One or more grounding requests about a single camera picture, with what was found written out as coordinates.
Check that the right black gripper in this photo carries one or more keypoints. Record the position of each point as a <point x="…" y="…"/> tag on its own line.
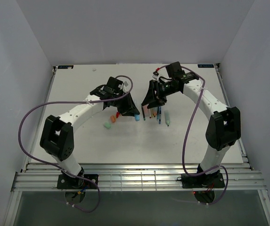
<point x="153" y="99"/>

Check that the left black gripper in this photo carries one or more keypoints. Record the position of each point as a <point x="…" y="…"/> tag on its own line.
<point x="129" y="108"/>

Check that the light blue highlighter pen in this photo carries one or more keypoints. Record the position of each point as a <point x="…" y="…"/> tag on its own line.
<point x="136" y="116"/>

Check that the blue gel pen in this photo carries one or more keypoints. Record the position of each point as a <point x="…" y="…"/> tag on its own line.
<point x="160" y="115"/>

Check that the pink pencil-shaped pen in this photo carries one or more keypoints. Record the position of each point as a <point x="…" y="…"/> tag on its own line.
<point x="146" y="111"/>

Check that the orange highlighter cap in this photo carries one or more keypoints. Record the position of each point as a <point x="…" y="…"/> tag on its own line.
<point x="113" y="118"/>

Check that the green highlighter pen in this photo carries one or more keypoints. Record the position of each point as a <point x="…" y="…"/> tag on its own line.
<point x="167" y="118"/>

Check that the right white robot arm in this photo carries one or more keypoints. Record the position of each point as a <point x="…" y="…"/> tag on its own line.
<point x="224" y="123"/>

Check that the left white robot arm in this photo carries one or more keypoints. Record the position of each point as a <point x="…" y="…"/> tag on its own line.
<point x="57" y="137"/>

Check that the right blue corner label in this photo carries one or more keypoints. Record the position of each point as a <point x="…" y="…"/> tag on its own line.
<point x="205" y="66"/>

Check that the blue corner label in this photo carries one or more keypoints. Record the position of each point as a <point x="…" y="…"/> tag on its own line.
<point x="205" y="66"/>
<point x="65" y="67"/>

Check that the left blue corner label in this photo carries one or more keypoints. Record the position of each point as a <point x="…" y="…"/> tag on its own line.
<point x="65" y="67"/>

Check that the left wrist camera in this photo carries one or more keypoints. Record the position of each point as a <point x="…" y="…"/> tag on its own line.
<point x="114" y="84"/>

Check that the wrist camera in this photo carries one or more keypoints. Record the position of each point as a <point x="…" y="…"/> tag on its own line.
<point x="174" y="70"/>
<point x="114" y="84"/>

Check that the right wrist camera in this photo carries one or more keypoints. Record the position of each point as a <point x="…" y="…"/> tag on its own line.
<point x="174" y="70"/>

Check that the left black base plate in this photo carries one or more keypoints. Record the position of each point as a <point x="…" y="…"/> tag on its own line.
<point x="66" y="182"/>

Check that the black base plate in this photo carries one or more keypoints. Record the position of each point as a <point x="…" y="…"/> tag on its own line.
<point x="203" y="181"/>
<point x="66" y="182"/>

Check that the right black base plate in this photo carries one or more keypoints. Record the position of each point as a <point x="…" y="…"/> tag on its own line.
<point x="203" y="181"/>

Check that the aluminium rail frame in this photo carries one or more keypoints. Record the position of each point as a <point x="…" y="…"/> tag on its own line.
<point x="138" y="164"/>

